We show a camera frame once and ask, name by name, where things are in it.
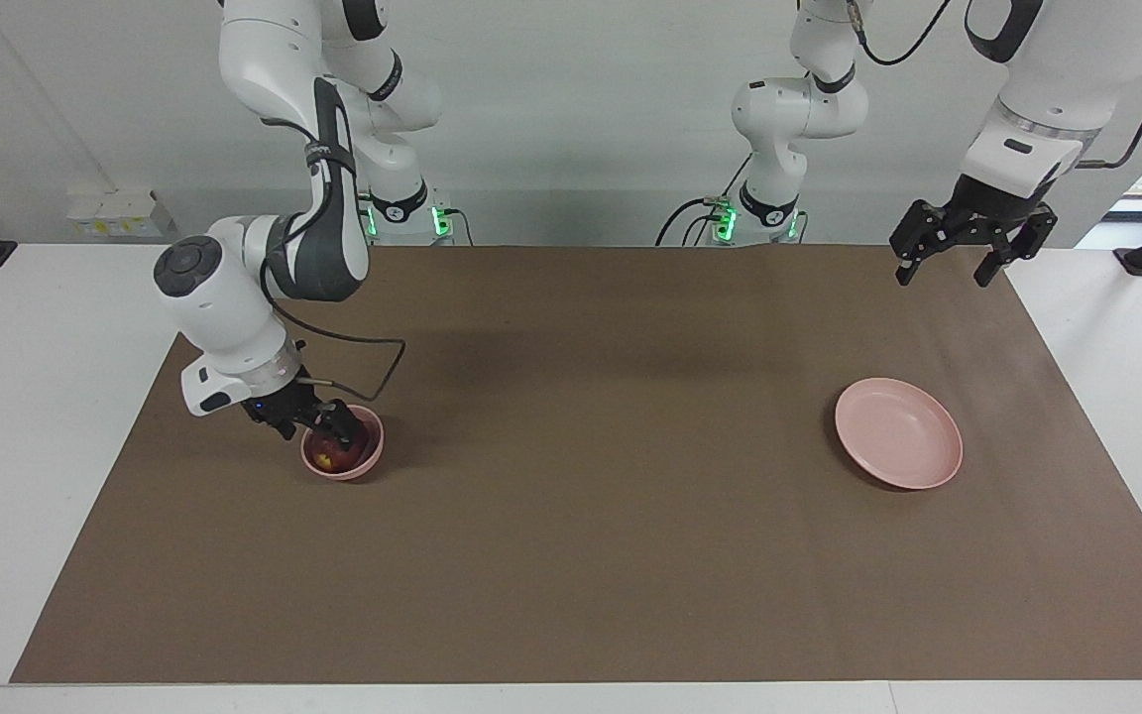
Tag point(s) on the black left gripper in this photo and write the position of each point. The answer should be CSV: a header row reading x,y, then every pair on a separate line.
x,y
992,208

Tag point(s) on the pink bowl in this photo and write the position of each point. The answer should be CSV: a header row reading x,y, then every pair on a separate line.
x,y
368,461

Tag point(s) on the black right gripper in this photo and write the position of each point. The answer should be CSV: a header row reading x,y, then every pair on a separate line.
x,y
284,407

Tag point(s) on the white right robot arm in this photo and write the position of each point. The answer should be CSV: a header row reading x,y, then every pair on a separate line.
x,y
234,307

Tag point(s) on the brown table mat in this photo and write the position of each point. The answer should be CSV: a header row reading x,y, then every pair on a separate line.
x,y
591,555

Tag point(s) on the pink plate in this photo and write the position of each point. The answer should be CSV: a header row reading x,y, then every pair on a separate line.
x,y
898,436

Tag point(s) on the dark red apple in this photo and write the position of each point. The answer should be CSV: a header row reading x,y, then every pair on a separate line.
x,y
328,456

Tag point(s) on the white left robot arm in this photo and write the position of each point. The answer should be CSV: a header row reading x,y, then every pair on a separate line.
x,y
799,109

